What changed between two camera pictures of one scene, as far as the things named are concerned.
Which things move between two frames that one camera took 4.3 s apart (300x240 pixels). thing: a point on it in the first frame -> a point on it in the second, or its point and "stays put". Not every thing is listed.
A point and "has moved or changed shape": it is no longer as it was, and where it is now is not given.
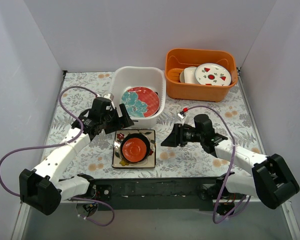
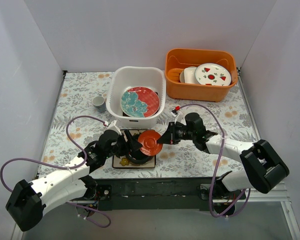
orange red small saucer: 134,149 has moved or changed shape
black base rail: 159,193 stays put
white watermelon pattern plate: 213,74 stays put
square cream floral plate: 118,161 stays put
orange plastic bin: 177,59 stays put
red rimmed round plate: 141,102 stays put
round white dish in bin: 182,76 stays put
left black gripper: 115,119 -> 126,144
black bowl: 140,136 -> 137,157
